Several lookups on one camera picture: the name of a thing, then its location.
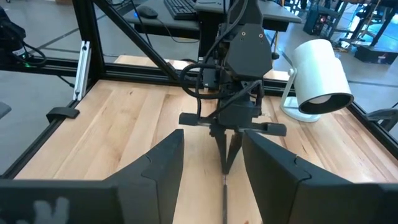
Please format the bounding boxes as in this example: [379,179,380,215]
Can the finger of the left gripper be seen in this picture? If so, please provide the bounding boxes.
[212,127,229,175]
[226,131,244,175]

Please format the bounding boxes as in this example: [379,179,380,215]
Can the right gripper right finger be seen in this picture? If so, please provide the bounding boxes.
[241,129,398,224]

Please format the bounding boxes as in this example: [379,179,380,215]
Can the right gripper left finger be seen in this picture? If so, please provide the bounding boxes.
[0,128,185,224]

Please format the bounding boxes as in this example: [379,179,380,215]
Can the black paintbrush pale tip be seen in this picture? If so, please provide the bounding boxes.
[221,174,228,224]

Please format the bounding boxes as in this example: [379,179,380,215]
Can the white spot lamp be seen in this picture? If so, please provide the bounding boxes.
[279,39,355,123]

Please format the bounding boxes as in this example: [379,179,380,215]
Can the black keyboard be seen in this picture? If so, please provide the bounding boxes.
[164,0,197,21]

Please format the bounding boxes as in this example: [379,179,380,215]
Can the black computer mouse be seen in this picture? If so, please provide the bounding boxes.
[136,5,159,19]

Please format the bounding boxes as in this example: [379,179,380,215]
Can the dark grey desk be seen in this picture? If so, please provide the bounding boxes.
[124,0,303,40]

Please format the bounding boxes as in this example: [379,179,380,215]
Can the black computer tower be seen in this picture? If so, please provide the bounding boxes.
[303,4,331,35]

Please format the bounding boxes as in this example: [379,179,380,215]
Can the black floor box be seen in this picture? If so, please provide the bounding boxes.
[354,45,398,65]

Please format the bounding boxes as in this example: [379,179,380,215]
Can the black device green light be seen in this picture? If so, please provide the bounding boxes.
[0,6,47,68]

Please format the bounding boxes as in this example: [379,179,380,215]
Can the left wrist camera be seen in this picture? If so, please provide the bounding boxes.
[217,100,262,125]

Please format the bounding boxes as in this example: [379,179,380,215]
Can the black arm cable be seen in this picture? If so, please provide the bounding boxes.
[179,63,224,100]

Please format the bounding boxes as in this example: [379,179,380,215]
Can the black cable clip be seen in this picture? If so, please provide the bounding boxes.
[45,106,81,124]

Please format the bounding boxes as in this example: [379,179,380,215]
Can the silver aluminium bracket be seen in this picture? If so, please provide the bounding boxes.
[72,40,92,101]

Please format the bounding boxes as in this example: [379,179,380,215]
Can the black aluminium rig frame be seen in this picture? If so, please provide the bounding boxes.
[0,0,398,180]

